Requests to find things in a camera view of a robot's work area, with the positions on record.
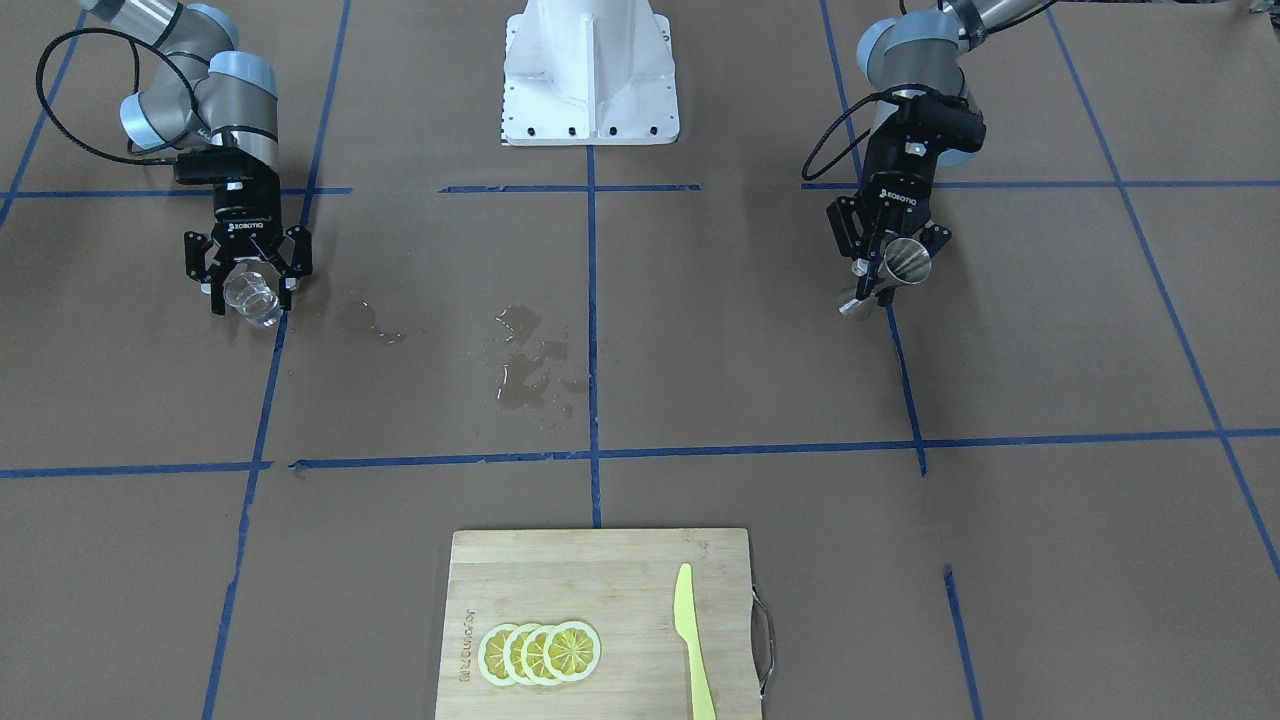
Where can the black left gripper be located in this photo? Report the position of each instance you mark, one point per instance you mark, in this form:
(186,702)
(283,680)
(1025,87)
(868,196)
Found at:
(893,203)

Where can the yellow plastic knife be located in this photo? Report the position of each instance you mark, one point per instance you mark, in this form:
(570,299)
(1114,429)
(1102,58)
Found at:
(686,626)

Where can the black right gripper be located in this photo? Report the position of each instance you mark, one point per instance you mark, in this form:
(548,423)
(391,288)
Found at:
(244,221)

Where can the clear glass beaker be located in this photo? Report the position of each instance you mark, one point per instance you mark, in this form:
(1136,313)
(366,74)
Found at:
(251,296)

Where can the lemon slice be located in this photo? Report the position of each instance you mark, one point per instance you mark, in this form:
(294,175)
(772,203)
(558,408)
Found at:
(492,663)
(513,654)
(572,651)
(532,657)

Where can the wooden cutting board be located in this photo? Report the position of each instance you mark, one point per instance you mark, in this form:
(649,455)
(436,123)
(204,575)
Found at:
(620,581)

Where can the steel jigger measuring cup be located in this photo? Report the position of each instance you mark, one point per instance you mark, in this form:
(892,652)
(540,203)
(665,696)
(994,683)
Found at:
(903,262)

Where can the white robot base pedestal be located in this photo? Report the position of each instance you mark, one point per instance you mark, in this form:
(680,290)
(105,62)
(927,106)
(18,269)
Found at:
(589,73)

